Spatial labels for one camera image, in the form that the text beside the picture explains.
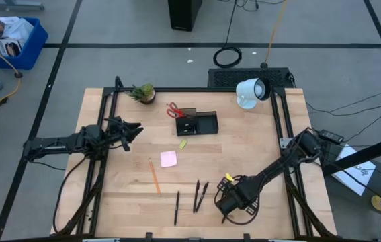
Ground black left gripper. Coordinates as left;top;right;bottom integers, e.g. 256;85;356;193
102;116;144;152

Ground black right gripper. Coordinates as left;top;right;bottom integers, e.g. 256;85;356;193
215;177;260;218

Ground pink sticky note pad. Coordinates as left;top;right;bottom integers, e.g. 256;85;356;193
160;150;179;168

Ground red handled scissors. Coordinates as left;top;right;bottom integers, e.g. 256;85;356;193
165;102;187;120

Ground yellow wooden pencil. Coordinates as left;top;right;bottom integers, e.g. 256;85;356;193
148;157;162;198

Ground black mesh desk organizer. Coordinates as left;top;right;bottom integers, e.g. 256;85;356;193
175;107;219;137

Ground small potted green plant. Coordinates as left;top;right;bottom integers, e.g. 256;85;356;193
125;83;157;106

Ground white spot lamp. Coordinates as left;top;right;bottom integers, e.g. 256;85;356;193
235;77;273;110

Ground black power adapter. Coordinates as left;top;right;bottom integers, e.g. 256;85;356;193
316;128;345;146

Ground black computer tower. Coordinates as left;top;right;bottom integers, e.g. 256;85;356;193
167;0;204;32

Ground blue plastic bin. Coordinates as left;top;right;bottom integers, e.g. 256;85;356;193
0;16;49;71

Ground white printed paper sheet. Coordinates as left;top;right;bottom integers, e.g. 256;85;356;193
331;143;378;197

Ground black diagonal beam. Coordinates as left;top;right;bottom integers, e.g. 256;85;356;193
322;130;381;177

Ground white printed carton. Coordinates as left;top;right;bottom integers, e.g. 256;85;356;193
0;37;24;58

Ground black aluminium table frame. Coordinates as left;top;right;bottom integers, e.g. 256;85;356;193
50;75;338;238

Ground black hanging coiled cable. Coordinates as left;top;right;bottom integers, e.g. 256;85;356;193
212;0;244;69

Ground yellow hanging cable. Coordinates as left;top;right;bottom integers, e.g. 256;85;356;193
260;0;290;69

